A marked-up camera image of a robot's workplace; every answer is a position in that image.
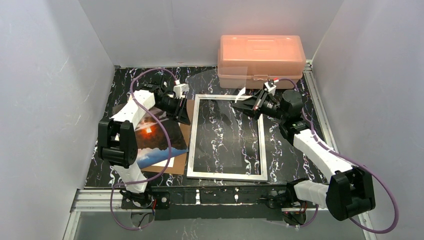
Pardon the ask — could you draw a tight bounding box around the pink plastic storage box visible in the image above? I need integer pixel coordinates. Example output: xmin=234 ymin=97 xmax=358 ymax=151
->
xmin=217 ymin=35 xmax=306 ymax=89

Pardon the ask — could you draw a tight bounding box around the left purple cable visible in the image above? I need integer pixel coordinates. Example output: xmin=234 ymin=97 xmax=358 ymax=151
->
xmin=110 ymin=67 xmax=180 ymax=232

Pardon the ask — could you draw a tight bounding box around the aluminium rail base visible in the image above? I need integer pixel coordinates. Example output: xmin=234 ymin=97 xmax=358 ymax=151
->
xmin=72 ymin=185 xmax=368 ymax=221

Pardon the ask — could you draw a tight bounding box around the sunset landscape photo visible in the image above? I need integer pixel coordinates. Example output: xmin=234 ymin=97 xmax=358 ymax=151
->
xmin=135 ymin=107 xmax=188 ymax=169

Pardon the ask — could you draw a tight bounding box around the brown backing board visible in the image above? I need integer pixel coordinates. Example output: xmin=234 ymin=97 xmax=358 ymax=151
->
xmin=140 ymin=99 xmax=196 ymax=176

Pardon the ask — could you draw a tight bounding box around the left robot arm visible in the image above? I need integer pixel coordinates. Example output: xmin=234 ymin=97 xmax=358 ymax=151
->
xmin=97 ymin=77 xmax=191 ymax=194

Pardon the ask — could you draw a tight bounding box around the purple cable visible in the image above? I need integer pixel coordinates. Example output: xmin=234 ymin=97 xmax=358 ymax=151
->
xmin=110 ymin=67 xmax=180 ymax=232
xmin=273 ymin=78 xmax=400 ymax=235

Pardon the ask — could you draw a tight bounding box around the clear glass sheet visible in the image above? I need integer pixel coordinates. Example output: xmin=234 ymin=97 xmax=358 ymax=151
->
xmin=185 ymin=66 xmax=263 ymax=167

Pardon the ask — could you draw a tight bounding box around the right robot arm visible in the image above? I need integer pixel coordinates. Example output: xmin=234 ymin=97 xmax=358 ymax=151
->
xmin=232 ymin=80 xmax=376 ymax=221

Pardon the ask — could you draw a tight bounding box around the white picture frame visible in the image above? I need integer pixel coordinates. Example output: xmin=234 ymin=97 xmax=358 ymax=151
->
xmin=186 ymin=94 xmax=268 ymax=186

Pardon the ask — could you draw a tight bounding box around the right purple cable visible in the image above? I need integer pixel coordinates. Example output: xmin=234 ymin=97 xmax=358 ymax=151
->
xmin=273 ymin=78 xmax=400 ymax=235

